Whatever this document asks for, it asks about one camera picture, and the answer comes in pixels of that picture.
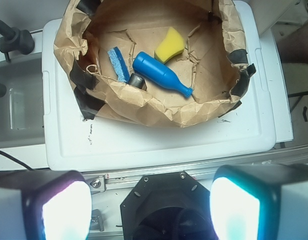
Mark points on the white plastic bin lid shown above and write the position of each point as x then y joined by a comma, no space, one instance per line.
73,143

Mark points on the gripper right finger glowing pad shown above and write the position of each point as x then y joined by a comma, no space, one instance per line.
260,202

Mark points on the blue plastic bottle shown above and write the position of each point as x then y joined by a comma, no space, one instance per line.
160,74

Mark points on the black faucet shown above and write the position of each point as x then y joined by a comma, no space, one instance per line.
14,39

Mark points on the black octagonal mount plate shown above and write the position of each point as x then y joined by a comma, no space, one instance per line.
168,206

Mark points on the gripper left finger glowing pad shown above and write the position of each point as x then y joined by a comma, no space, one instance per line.
44,205

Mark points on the aluminium rail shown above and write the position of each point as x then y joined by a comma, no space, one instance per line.
199,170

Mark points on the brown paper bag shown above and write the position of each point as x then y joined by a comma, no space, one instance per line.
214,62

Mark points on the blue sponge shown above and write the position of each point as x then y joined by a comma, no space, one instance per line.
119,65

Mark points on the dark metal cylinder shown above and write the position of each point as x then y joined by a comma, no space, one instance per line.
137,81

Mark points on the yellow sponge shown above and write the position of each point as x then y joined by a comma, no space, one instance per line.
172,45

